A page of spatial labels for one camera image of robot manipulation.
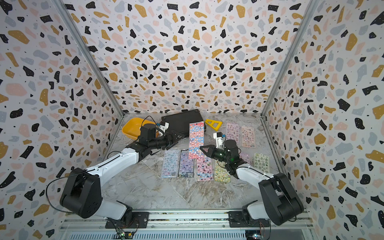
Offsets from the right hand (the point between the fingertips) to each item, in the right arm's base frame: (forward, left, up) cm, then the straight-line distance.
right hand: (200, 149), depth 81 cm
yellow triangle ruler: (+32, -10, -16) cm, 37 cm away
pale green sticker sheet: (+2, -39, -18) cm, 43 cm away
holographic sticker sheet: (-1, +9, -18) cm, 20 cm away
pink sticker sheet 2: (+23, -34, -18) cm, 45 cm away
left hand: (+4, +10, +4) cm, 12 cm away
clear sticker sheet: (-1, +19, -17) cm, 26 cm away
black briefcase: (+32, +17, -13) cm, 38 cm away
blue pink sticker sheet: (+6, +3, -1) cm, 6 cm away
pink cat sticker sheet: (-3, -3, -18) cm, 18 cm away
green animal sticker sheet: (-6, -12, -17) cm, 22 cm away
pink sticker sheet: (+28, -23, -19) cm, 41 cm away
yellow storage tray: (+24, +50, -11) cm, 57 cm away
